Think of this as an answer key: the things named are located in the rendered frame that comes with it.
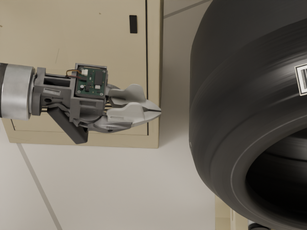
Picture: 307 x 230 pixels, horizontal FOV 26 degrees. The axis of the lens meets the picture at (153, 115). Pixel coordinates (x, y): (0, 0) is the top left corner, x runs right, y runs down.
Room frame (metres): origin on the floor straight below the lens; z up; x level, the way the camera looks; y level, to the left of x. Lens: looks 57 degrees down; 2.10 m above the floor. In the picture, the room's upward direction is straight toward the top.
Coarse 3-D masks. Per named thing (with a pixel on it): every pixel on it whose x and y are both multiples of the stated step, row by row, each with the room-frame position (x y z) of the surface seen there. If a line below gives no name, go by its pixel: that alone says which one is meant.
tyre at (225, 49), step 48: (240, 0) 0.69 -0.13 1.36; (288, 0) 0.64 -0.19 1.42; (192, 48) 0.72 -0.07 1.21; (240, 48) 0.60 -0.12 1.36; (288, 48) 0.56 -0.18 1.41; (192, 96) 0.61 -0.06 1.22; (240, 96) 0.53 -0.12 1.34; (288, 96) 0.50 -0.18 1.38; (192, 144) 0.54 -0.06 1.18; (240, 144) 0.50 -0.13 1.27; (288, 144) 0.70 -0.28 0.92; (240, 192) 0.49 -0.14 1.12; (288, 192) 0.59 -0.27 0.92
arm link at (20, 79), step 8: (8, 64) 0.66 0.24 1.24; (8, 72) 0.64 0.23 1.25; (16, 72) 0.64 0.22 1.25; (24, 72) 0.64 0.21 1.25; (32, 72) 0.64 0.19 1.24; (8, 80) 0.62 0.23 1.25; (16, 80) 0.62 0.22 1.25; (24, 80) 0.62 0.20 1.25; (32, 80) 0.63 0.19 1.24; (8, 88) 0.61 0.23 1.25; (16, 88) 0.61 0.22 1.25; (24, 88) 0.61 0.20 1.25; (32, 88) 0.62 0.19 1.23; (8, 96) 0.60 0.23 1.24; (16, 96) 0.60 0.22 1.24; (24, 96) 0.60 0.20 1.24; (8, 104) 0.59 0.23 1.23; (16, 104) 0.59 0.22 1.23; (24, 104) 0.59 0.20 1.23; (8, 112) 0.59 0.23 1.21; (16, 112) 0.59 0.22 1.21; (24, 112) 0.59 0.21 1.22
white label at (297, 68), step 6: (300, 66) 0.53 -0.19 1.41; (306, 66) 0.52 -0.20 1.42; (300, 72) 0.52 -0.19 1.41; (306, 72) 0.52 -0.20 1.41; (300, 78) 0.51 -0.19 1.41; (306, 78) 0.51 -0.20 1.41; (300, 84) 0.50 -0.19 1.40; (306, 84) 0.50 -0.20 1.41; (300, 90) 0.50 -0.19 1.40; (306, 90) 0.49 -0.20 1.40
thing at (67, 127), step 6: (48, 108) 0.61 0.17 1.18; (54, 108) 0.61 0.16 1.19; (54, 114) 0.61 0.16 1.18; (60, 114) 0.61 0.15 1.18; (54, 120) 0.61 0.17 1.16; (60, 120) 0.61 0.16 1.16; (66, 120) 0.61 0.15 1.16; (60, 126) 0.61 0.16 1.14; (66, 126) 0.61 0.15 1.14; (72, 126) 0.61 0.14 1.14; (78, 126) 0.61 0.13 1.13; (66, 132) 0.61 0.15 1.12; (72, 132) 0.61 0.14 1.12; (78, 132) 0.61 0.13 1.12; (84, 132) 0.61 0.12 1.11; (72, 138) 0.61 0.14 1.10; (78, 138) 0.60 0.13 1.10; (84, 138) 0.61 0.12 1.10
